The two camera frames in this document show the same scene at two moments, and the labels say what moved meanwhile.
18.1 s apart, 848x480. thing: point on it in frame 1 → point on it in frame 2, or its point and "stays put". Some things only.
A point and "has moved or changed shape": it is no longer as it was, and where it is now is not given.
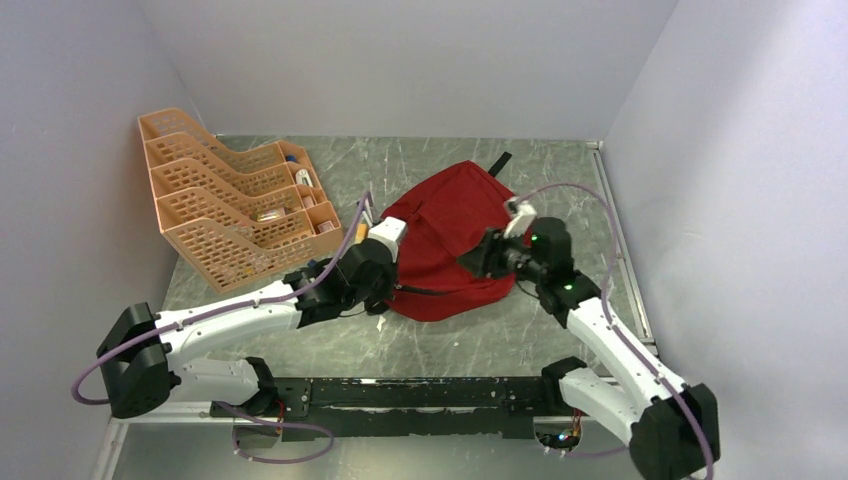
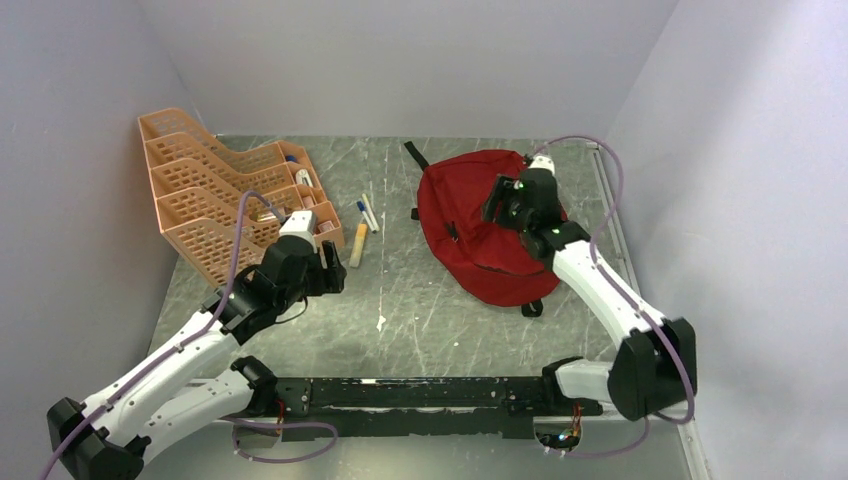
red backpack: x=443 y=220 has moved or changed shape
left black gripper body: x=380 y=288 → x=311 y=283
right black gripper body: x=511 y=255 → x=509 y=212
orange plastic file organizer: x=239 y=215 stays put
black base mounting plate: x=402 y=408 stays put
